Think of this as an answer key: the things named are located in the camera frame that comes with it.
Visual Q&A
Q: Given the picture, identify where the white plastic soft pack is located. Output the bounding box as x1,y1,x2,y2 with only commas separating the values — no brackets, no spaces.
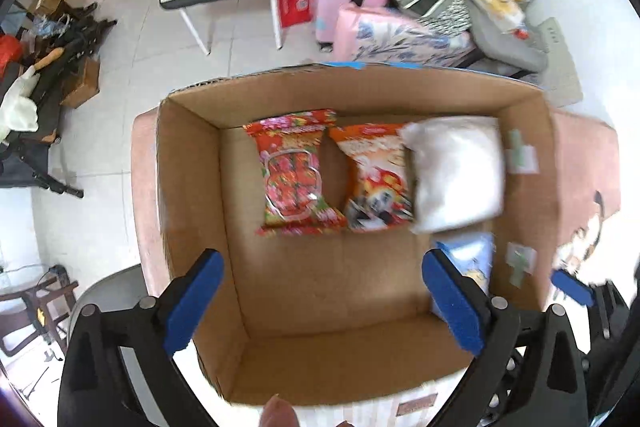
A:
399,116,506,234

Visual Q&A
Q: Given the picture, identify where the operator fingertip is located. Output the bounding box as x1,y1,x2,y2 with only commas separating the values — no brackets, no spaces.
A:
259,395,299,427

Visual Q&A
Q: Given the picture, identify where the small cardboard box on floor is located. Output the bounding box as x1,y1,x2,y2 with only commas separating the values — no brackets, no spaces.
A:
60,57,100,109

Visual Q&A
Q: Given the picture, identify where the light blue tissue pack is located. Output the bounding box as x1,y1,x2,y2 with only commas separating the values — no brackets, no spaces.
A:
433,231,495,294

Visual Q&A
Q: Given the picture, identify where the wooden stool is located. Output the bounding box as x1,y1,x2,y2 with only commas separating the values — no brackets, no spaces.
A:
1,265,78,358

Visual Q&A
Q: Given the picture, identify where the red plastic bag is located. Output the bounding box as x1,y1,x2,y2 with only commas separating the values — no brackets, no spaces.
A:
0,35,23,79

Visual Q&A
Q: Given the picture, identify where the black stroller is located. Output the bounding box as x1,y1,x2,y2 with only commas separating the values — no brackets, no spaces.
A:
1,3,117,198

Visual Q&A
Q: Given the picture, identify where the orange sunflower seed packet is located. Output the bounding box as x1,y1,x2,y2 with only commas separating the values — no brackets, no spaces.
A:
330,124,413,232

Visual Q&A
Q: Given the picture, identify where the grey chair beside table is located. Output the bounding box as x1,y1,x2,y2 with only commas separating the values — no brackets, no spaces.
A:
68,265,148,335

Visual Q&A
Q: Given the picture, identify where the brown label patch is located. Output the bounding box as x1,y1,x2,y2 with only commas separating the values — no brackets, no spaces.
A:
396,393,438,417

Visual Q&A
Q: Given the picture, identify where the white goose plush toy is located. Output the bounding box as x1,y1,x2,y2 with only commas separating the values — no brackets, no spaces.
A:
0,48,64,142

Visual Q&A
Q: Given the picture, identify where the pink floral bedding pack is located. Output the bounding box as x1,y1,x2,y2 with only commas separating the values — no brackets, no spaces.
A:
332,3,475,67

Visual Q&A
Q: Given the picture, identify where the open cardboard box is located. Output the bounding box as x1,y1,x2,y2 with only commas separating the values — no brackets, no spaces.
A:
155,65,559,405

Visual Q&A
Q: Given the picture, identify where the red snack packet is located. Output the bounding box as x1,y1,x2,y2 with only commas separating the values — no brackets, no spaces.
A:
243,109,346,236

